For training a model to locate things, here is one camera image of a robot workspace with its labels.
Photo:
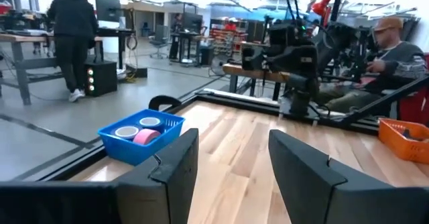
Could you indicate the orange plastic basket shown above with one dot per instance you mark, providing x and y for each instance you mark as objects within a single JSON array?
[{"x": 399, "y": 147}]

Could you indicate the wooden table grey legs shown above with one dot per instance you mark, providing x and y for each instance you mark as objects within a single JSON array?
[{"x": 20, "y": 66}]

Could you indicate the black desk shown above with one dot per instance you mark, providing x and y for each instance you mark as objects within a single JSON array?
[{"x": 114, "y": 32}]

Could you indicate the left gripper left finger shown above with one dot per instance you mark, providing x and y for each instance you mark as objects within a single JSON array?
[{"x": 167, "y": 194}]

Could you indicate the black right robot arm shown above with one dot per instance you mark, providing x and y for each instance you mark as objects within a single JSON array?
[{"x": 301, "y": 90}]

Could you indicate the wooden table black legs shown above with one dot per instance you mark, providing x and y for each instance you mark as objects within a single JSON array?
[{"x": 251, "y": 73}]

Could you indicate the red plastic bin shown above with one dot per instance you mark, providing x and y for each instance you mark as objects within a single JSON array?
[{"x": 415, "y": 110}]

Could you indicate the blue plastic basket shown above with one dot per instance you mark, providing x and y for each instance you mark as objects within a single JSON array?
[{"x": 134, "y": 153}]

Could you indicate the black computer tower lit fans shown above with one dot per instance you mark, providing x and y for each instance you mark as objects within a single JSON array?
[{"x": 107, "y": 80}]

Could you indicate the black monitor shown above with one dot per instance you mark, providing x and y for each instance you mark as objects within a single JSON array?
[{"x": 107, "y": 7}]

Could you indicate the person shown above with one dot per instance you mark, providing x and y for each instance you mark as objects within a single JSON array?
[
  {"x": 402, "y": 63},
  {"x": 176, "y": 26},
  {"x": 72, "y": 23}
]

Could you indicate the black metal stand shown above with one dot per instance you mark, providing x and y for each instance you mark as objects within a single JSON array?
[{"x": 385, "y": 103}]

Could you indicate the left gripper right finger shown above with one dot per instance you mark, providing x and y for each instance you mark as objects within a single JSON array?
[{"x": 311, "y": 194}]

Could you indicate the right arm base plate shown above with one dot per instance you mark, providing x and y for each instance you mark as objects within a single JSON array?
[{"x": 301, "y": 115}]

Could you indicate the pink tape roll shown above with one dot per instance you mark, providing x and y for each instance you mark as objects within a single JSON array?
[{"x": 145, "y": 137}]

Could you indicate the grey office chair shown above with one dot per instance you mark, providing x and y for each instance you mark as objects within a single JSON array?
[{"x": 160, "y": 36}]

